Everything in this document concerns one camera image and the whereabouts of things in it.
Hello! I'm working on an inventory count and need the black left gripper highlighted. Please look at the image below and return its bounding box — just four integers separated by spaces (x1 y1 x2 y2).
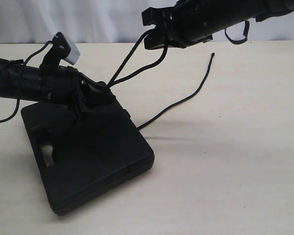
39 65 115 120

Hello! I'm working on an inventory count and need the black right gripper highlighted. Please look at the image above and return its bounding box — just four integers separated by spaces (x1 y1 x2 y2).
142 0 213 50

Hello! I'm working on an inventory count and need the black braided rope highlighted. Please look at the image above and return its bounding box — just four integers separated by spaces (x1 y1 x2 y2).
107 33 216 129

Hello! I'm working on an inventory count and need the black plastic carrying case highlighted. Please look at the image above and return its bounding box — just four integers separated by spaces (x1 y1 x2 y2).
21 101 155 201

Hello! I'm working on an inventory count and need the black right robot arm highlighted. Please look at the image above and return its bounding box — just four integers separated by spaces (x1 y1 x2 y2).
142 0 294 50

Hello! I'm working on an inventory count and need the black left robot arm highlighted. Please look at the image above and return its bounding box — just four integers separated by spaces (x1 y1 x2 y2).
0 59 116 117

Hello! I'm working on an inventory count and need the white backdrop curtain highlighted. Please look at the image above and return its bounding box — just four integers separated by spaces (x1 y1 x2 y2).
0 0 294 45

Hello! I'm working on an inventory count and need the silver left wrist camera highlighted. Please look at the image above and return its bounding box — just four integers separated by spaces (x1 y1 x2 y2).
40 32 80 71

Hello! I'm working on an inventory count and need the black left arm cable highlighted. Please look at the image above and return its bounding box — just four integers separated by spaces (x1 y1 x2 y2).
0 40 52 123

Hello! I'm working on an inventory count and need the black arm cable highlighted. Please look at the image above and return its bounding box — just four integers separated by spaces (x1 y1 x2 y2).
0 40 52 123
224 21 250 45

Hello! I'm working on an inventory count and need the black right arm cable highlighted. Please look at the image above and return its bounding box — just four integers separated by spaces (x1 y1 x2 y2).
224 21 250 45

